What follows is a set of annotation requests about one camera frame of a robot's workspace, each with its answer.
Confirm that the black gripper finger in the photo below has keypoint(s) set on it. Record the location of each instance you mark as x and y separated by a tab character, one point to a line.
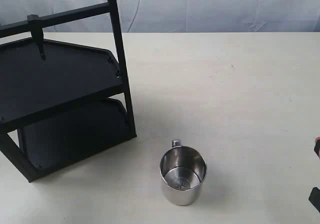
314	197

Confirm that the stainless steel mug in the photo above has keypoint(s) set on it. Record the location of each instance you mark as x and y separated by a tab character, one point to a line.
183	170

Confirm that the black two-tier shelf rack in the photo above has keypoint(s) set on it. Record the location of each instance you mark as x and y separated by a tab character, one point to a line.
61	102

